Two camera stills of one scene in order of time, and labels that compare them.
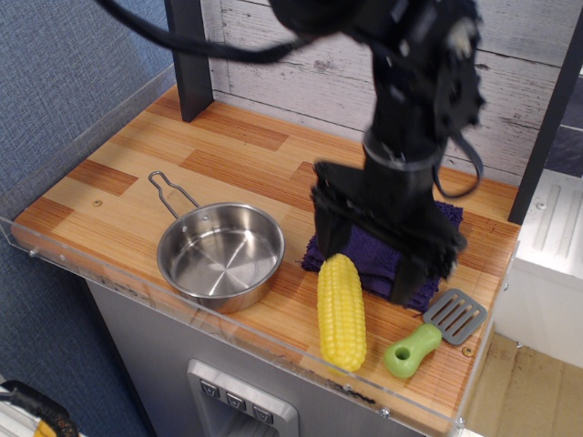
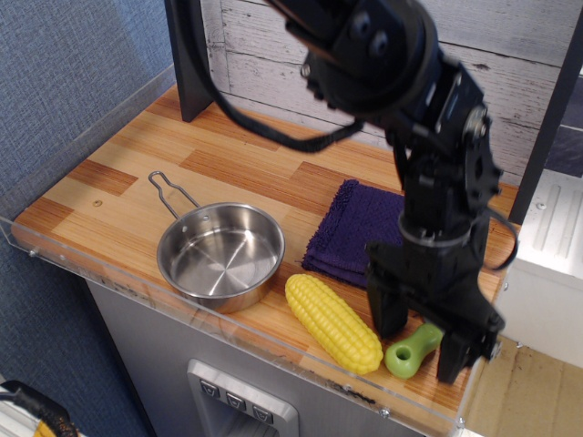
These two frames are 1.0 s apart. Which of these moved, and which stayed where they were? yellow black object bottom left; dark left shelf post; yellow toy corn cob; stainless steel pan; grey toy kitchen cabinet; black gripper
Moved: black gripper; yellow toy corn cob
Stayed: dark left shelf post; yellow black object bottom left; grey toy kitchen cabinet; stainless steel pan
